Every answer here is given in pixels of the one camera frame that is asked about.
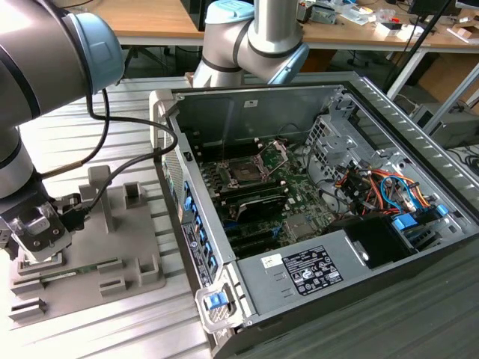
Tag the grey plastic parts rack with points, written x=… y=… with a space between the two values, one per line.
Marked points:
x=93 y=243

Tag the white handwritten sticker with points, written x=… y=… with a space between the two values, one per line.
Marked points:
x=272 y=260

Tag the black slanted pole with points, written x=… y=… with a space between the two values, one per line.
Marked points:
x=415 y=45

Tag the black expansion slot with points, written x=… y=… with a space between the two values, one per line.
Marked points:
x=250 y=239

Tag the green RAM stick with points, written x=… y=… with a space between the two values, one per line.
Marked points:
x=86 y=268

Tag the open black PC case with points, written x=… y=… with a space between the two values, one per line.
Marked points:
x=209 y=112

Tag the silver chipset heatsink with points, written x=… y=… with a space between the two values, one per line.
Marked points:
x=301 y=226

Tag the brown cardboard box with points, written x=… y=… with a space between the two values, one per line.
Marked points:
x=449 y=75

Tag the wooden desk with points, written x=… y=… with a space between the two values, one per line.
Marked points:
x=337 y=33

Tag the black graphics card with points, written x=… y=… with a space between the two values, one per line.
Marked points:
x=262 y=209

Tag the CPU socket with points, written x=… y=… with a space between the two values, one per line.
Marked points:
x=241 y=172

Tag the perforated metal drive cage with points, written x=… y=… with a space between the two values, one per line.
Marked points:
x=350 y=144

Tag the thin metal locking lever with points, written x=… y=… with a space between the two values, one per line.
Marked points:
x=223 y=151

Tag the black RAM slot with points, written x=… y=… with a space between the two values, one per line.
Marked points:
x=247 y=187
x=251 y=194

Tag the grey computer on floor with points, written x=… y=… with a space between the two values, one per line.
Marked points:
x=453 y=127

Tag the blue disk carrier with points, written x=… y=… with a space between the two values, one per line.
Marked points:
x=406 y=222

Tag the black power supply label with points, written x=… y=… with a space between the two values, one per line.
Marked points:
x=312 y=270

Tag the green motherboard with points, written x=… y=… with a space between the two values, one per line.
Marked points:
x=299 y=194

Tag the grey metal power supply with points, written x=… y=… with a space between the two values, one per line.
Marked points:
x=269 y=284

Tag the blue case latch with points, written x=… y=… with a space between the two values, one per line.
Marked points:
x=216 y=302

